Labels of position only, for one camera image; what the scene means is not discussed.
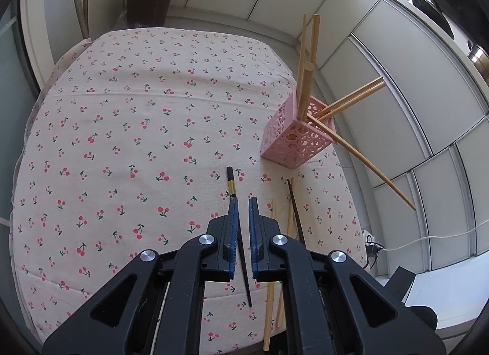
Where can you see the cherry print tablecloth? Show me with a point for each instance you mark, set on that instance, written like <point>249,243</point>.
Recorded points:
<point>128,147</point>

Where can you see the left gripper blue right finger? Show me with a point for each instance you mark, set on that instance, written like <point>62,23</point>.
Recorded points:
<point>255,238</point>

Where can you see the black wok pan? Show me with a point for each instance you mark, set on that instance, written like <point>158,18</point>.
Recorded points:
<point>430,10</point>

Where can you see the stainless steel pot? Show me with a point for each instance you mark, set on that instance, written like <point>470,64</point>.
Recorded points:
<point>478,56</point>

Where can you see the black gold-banded chopstick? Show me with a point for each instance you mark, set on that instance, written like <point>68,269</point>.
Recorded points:
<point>240,244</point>

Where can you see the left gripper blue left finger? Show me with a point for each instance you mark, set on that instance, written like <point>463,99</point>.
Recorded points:
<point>229,241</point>

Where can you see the pink perforated utensil holder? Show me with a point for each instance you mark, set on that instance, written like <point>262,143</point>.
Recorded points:
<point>290,142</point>

